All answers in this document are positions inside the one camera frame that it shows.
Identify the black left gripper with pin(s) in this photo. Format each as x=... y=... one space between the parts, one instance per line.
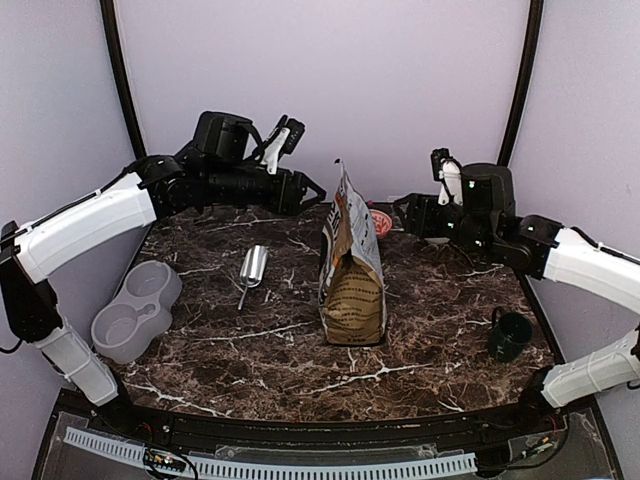
x=292 y=186

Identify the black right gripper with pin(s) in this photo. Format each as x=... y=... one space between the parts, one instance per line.
x=421 y=209

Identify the silver metal scoop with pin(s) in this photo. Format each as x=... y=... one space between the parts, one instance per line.
x=252 y=270

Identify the brown pet food bag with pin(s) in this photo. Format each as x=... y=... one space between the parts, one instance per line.
x=351 y=297

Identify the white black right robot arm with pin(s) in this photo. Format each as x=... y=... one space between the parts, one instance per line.
x=475 y=210

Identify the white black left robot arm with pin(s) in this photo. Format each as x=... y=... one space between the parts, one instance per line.
x=226 y=162

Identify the translucent double pet bowl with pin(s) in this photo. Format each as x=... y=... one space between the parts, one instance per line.
x=124 y=329

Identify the red patterned bowl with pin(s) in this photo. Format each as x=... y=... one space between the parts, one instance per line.
x=383 y=223

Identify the dark green mug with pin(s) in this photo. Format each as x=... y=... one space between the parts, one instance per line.
x=510 y=333

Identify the black corner frame post right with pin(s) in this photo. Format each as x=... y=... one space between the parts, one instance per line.
x=530 y=43

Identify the black corner frame post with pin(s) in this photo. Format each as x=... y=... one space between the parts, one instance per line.
x=530 y=43
x=120 y=77

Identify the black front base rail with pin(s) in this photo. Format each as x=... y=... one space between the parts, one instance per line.
x=484 y=430

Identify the white cable duct strip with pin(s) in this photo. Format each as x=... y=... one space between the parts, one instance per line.
x=266 y=464

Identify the black corner frame post left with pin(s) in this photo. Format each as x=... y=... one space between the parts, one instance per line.
x=120 y=77

